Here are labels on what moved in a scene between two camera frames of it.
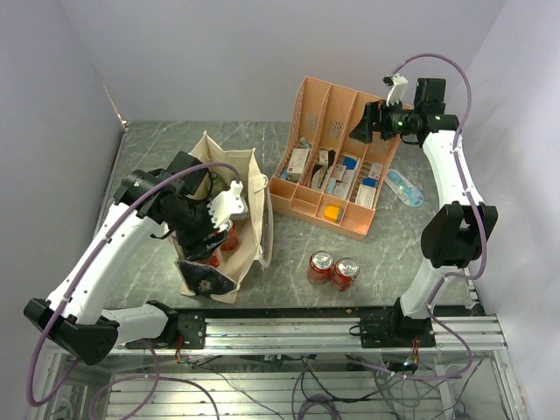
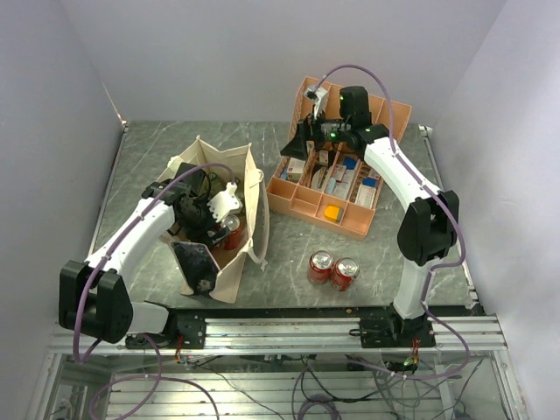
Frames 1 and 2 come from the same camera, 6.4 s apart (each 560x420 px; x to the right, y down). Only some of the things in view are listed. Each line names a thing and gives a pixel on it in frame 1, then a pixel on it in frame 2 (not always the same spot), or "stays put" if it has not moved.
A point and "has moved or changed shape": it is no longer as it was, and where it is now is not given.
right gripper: x=374 y=113 to x=306 y=131
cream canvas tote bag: x=255 y=228 has moved or changed shape
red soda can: x=343 y=273 stays put
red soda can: x=232 y=241 stays put
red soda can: x=320 y=263 stays put
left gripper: x=194 y=246 stays put
